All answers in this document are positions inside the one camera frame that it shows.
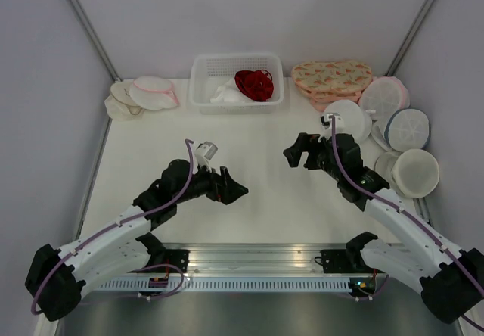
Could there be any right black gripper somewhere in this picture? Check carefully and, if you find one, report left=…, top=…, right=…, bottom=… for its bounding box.
left=283, top=132, right=343, bottom=181

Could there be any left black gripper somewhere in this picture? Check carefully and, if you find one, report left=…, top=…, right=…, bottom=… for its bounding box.
left=175, top=157, right=248, bottom=205

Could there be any white blue-trimmed laundry bag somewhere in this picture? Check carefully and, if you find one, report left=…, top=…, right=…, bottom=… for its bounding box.
left=323, top=100, right=372, bottom=145

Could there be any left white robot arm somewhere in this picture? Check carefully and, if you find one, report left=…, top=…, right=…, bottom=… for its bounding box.
left=25, top=160, right=249, bottom=321

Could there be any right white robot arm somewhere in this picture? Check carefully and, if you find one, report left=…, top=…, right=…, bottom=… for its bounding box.
left=283, top=132, right=483, bottom=324

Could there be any floral bra case stack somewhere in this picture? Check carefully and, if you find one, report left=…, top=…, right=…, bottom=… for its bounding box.
left=291, top=60, right=374, bottom=112

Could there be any red bra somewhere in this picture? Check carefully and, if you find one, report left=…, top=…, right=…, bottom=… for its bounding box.
left=234, top=69, right=274, bottom=102

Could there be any white bra in basket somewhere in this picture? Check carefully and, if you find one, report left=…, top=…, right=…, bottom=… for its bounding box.
left=210, top=78, right=252, bottom=104

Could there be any pink-trimmed round laundry bag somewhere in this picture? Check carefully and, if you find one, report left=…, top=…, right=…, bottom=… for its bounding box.
left=358, top=76, right=410, bottom=121

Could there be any blue-trimmed round laundry bag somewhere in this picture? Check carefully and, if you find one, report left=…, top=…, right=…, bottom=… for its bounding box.
left=371, top=108, right=430, bottom=152

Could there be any beige round laundry bag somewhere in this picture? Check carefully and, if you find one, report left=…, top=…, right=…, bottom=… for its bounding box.
left=374, top=149, right=439, bottom=199

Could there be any pink-trimmed empty laundry bag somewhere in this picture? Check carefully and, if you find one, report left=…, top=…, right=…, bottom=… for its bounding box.
left=129, top=76, right=179, bottom=111

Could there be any beige empty laundry bag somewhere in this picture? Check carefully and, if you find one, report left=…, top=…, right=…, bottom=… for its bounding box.
left=104, top=80, right=144, bottom=121

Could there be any white plastic basket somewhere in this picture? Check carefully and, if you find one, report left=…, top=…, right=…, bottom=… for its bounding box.
left=188, top=52, right=284, bottom=114

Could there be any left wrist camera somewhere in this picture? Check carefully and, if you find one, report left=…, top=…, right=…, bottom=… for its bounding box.
left=194, top=142, right=218, bottom=163

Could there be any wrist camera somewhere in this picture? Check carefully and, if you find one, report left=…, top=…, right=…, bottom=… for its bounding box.
left=194, top=142, right=218, bottom=163
left=320, top=112, right=345, bottom=132

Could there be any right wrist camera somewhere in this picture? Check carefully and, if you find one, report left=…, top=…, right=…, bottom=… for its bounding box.
left=320, top=112, right=345, bottom=132

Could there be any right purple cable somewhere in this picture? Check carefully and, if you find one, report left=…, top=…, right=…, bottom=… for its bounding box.
left=327, top=113, right=484, bottom=329

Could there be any purple cable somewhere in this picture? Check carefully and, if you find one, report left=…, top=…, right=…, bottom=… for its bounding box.
left=327, top=113, right=484, bottom=329
left=29, top=138, right=197, bottom=316

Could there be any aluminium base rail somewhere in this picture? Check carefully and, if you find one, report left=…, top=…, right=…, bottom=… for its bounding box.
left=128, top=241, right=402, bottom=276

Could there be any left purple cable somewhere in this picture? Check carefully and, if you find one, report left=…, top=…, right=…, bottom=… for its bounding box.
left=29, top=138, right=197, bottom=316

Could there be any white slotted cable duct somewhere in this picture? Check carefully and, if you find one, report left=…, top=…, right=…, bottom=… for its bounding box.
left=97, top=276, right=352, bottom=293

